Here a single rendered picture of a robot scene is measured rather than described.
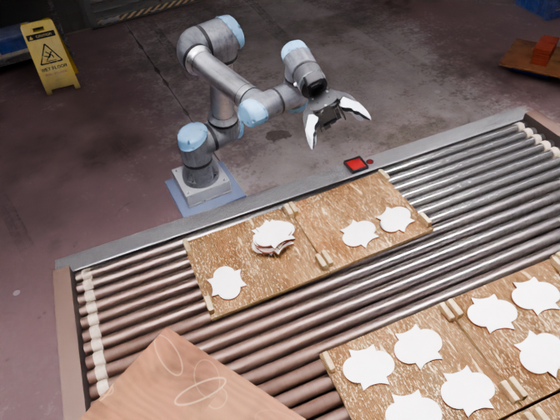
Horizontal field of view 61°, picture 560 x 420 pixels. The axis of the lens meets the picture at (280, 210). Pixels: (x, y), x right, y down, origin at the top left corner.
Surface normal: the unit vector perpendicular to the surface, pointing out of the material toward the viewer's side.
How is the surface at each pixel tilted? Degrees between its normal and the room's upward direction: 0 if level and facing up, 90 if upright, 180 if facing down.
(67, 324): 0
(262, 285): 0
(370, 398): 0
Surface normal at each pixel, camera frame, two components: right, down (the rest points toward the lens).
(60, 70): 0.37, 0.47
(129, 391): -0.07, -0.70
